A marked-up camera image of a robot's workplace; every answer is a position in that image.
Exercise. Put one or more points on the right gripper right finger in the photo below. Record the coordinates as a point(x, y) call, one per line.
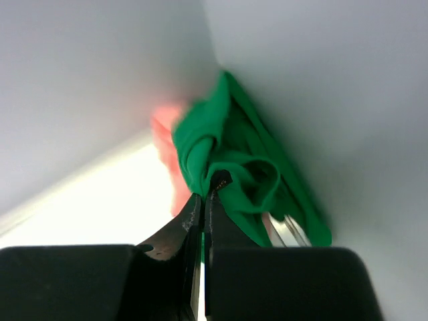
point(233, 263)

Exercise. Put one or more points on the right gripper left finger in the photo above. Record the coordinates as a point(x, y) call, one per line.
point(171, 259)

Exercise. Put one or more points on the green t shirt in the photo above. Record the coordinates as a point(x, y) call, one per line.
point(225, 132)

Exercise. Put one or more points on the pink t shirt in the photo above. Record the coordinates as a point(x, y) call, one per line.
point(162, 123)

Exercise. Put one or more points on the aluminium rail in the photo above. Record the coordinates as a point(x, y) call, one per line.
point(286, 233)

